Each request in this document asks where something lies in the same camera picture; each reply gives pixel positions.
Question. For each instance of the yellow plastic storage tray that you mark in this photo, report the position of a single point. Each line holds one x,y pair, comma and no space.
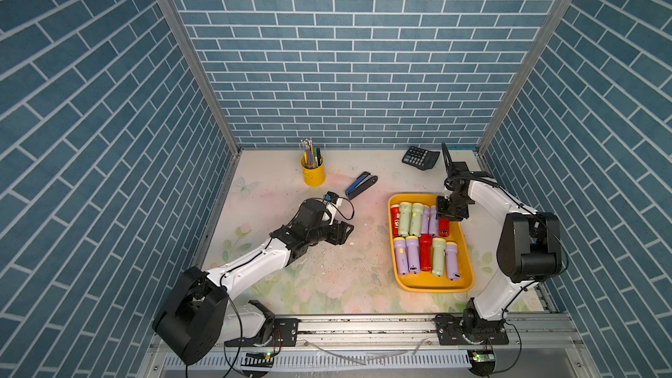
425,281

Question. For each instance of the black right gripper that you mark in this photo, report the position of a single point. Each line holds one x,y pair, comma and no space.
461,214

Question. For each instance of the purple flashlight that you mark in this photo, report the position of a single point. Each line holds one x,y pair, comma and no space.
401,257
413,250
452,264
433,222
425,226

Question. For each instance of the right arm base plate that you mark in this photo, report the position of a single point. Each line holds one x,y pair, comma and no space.
455,330

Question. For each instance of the yellow pen holder cup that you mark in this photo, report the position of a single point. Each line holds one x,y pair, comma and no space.
313,177

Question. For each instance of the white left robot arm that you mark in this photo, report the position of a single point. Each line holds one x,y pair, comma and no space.
200,308

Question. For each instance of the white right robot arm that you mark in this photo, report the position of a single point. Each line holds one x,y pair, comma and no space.
529,250

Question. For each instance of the green flashlight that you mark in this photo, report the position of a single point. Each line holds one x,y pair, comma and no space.
417,215
404,221

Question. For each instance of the aluminium front rail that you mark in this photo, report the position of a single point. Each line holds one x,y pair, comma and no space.
401,345

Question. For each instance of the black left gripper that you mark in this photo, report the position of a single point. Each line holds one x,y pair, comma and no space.
338,235

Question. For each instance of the green flashlight horizontal top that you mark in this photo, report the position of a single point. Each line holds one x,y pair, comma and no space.
438,256

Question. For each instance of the pens in cup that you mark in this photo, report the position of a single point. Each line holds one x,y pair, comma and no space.
312,155

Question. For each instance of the red flashlight with white logo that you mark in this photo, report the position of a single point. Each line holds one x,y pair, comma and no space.
394,219

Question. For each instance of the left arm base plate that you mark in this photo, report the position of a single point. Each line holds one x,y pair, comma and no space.
279,332

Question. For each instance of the black desk calculator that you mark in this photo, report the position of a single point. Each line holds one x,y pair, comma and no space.
420,158

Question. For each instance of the blue black stapler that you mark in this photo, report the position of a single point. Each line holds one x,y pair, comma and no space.
363,182

